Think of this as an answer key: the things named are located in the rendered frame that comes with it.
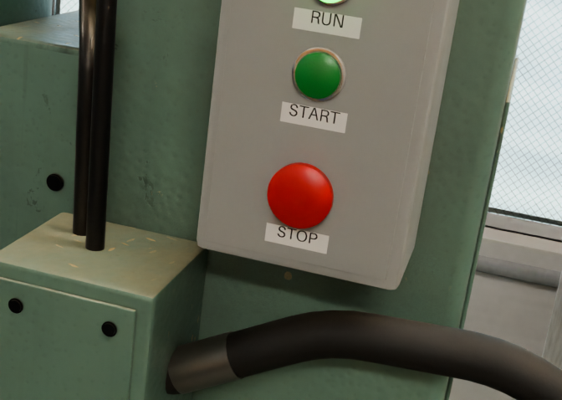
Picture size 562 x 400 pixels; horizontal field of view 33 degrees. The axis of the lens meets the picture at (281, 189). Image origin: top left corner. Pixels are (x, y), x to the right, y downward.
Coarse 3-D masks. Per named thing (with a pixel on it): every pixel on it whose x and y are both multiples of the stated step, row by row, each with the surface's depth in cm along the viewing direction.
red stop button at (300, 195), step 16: (288, 176) 42; (304, 176) 42; (320, 176) 42; (272, 192) 42; (288, 192) 42; (304, 192) 42; (320, 192) 42; (272, 208) 43; (288, 208) 42; (304, 208) 42; (320, 208) 42; (288, 224) 43; (304, 224) 43
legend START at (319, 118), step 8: (288, 104) 42; (296, 104) 42; (288, 112) 42; (296, 112) 42; (304, 112) 42; (312, 112) 42; (320, 112) 42; (328, 112) 42; (336, 112) 42; (280, 120) 42; (288, 120) 42; (296, 120) 42; (304, 120) 42; (312, 120) 42; (320, 120) 42; (328, 120) 42; (336, 120) 42; (344, 120) 42; (320, 128) 42; (328, 128) 42; (336, 128) 42; (344, 128) 42
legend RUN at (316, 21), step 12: (300, 12) 41; (312, 12) 41; (324, 12) 41; (300, 24) 41; (312, 24) 41; (324, 24) 41; (336, 24) 41; (348, 24) 40; (360, 24) 40; (348, 36) 41
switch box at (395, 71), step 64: (256, 0) 41; (384, 0) 40; (448, 0) 39; (256, 64) 42; (384, 64) 40; (256, 128) 43; (384, 128) 41; (256, 192) 44; (384, 192) 42; (256, 256) 45; (320, 256) 44; (384, 256) 43
